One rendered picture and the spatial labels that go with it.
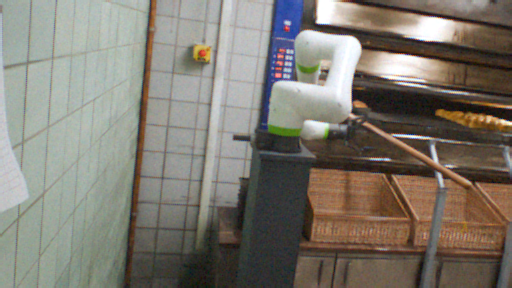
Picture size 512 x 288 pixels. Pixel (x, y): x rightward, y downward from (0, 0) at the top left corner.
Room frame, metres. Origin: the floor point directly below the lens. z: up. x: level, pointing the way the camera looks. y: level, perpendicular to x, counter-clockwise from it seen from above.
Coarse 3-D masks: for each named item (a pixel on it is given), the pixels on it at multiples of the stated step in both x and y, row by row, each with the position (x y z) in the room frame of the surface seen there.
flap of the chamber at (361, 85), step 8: (320, 80) 2.80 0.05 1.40; (352, 88) 3.01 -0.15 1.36; (360, 88) 2.98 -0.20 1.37; (368, 88) 2.95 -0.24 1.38; (376, 88) 2.91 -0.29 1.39; (384, 88) 2.89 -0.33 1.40; (392, 88) 2.90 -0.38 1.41; (400, 88) 2.91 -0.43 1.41; (408, 88) 2.92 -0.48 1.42; (416, 88) 2.94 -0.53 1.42; (416, 96) 3.12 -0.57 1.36; (424, 96) 3.08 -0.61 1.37; (432, 96) 3.04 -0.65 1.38; (440, 96) 3.01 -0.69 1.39; (448, 96) 2.99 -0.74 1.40; (456, 96) 3.00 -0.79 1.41; (464, 96) 3.02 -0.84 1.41; (472, 96) 3.03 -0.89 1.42; (480, 104) 3.23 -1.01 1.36; (488, 104) 3.19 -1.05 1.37; (496, 104) 3.15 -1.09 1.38; (504, 104) 3.11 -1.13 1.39
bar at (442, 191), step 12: (360, 132) 2.62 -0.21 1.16; (372, 132) 2.64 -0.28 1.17; (432, 144) 2.72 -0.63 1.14; (456, 144) 2.77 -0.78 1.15; (468, 144) 2.78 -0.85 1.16; (480, 144) 2.80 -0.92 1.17; (492, 144) 2.82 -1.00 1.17; (432, 156) 2.67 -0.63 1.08; (444, 192) 2.51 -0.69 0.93; (444, 204) 2.51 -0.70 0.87; (432, 228) 2.51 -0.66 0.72; (432, 240) 2.50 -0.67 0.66; (432, 252) 2.51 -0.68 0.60; (504, 252) 2.65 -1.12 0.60; (432, 264) 2.51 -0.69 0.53; (504, 264) 2.63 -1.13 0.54; (504, 276) 2.62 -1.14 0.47
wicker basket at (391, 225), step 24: (312, 168) 2.91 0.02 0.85; (312, 192) 2.87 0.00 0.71; (336, 192) 2.92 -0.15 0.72; (360, 192) 2.96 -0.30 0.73; (384, 192) 2.96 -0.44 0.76; (312, 216) 2.47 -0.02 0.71; (336, 216) 2.47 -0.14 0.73; (360, 216) 2.51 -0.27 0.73; (384, 216) 2.90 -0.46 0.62; (408, 216) 2.61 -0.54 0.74; (312, 240) 2.44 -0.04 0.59; (336, 240) 2.48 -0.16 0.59; (360, 240) 2.52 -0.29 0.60; (384, 240) 2.55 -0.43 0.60
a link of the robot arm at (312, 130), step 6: (306, 120) 2.31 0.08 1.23; (306, 126) 2.28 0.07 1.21; (312, 126) 2.29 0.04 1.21; (318, 126) 2.30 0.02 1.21; (324, 126) 2.31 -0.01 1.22; (306, 132) 2.28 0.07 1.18; (312, 132) 2.29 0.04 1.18; (318, 132) 2.30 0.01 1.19; (324, 132) 2.31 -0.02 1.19; (306, 138) 2.30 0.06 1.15; (312, 138) 2.30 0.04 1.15; (318, 138) 2.32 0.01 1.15; (324, 138) 2.32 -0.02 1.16
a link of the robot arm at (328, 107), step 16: (336, 48) 2.04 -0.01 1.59; (352, 48) 2.04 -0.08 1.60; (336, 64) 1.93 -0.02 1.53; (352, 64) 1.96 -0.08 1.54; (336, 80) 1.81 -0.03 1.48; (352, 80) 1.90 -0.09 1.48; (320, 96) 1.71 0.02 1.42; (336, 96) 1.71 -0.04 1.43; (320, 112) 1.70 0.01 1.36; (336, 112) 1.70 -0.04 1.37
